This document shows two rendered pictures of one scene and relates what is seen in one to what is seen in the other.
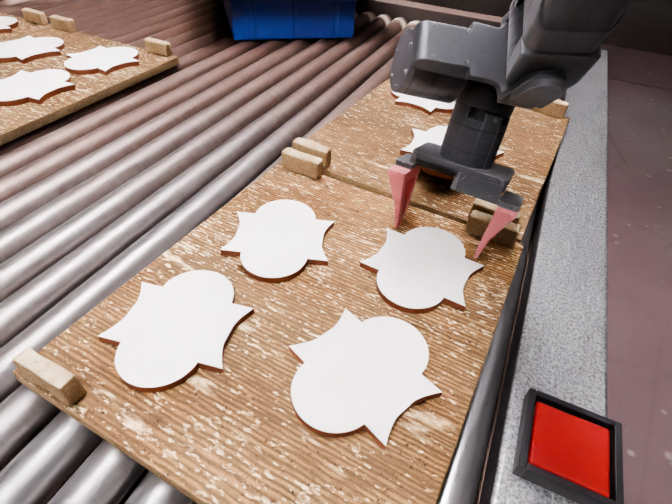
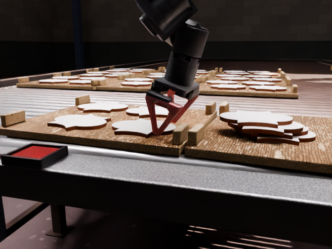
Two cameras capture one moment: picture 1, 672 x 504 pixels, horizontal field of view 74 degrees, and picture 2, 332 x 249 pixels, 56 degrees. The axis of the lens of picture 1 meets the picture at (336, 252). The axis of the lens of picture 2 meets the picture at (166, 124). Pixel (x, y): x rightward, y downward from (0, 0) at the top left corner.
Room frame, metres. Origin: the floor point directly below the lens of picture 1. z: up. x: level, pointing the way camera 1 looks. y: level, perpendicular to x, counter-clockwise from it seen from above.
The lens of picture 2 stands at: (0.34, -0.73, 1.10)
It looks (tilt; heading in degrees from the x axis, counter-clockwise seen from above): 14 degrees down; 84
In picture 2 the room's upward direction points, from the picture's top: straight up
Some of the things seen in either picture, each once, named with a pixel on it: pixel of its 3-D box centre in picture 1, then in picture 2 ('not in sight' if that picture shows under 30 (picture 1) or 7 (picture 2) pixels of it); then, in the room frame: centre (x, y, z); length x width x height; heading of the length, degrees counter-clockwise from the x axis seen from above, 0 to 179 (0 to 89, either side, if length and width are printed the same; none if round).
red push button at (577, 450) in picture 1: (567, 448); (36, 155); (0.17, -0.20, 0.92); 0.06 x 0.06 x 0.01; 68
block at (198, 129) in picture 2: (494, 215); (196, 134); (0.45, -0.19, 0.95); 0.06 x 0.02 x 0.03; 63
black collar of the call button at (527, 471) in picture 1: (568, 447); (36, 154); (0.17, -0.20, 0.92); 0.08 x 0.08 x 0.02; 68
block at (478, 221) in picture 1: (492, 228); (181, 133); (0.43, -0.19, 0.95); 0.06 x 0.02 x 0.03; 65
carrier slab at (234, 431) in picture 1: (313, 301); (120, 121); (0.31, 0.02, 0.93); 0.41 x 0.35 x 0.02; 155
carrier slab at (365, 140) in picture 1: (441, 138); (308, 137); (0.69, -0.16, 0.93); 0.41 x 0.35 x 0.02; 153
